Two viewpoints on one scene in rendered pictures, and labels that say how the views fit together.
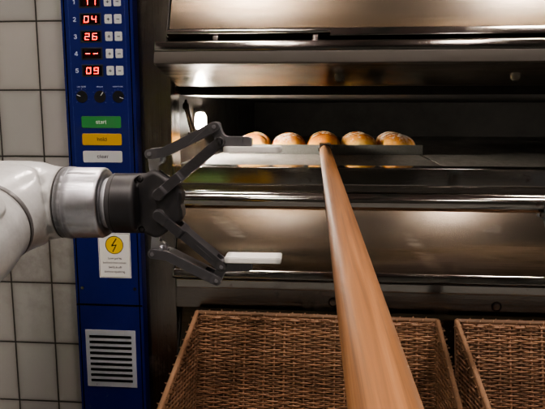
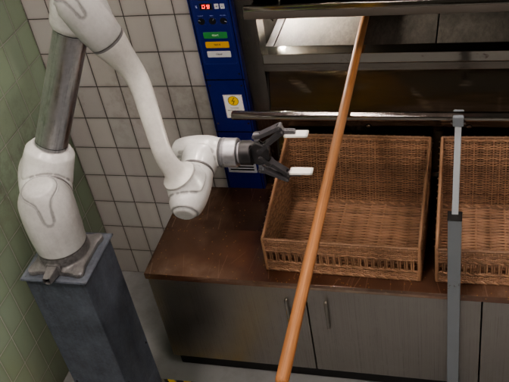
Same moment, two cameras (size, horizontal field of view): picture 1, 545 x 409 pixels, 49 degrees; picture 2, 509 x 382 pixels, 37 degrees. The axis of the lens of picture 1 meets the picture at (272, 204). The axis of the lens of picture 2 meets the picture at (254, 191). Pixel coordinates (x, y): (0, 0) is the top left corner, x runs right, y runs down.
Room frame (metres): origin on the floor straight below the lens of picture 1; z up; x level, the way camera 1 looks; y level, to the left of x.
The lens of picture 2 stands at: (-1.06, -0.32, 2.51)
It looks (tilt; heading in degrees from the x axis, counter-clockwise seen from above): 38 degrees down; 16
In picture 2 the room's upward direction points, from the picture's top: 11 degrees counter-clockwise
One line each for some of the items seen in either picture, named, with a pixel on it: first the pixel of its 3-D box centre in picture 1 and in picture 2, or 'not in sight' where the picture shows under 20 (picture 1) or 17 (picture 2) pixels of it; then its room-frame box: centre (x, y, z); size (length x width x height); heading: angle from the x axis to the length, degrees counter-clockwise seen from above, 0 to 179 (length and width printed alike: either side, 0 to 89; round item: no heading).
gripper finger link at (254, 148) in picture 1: (253, 148); (295, 133); (0.73, 0.02, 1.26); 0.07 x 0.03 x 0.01; 86
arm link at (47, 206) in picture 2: not in sight; (49, 212); (0.51, 0.74, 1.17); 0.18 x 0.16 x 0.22; 27
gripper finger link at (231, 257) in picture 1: (253, 257); (301, 170); (0.73, 0.02, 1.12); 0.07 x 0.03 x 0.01; 86
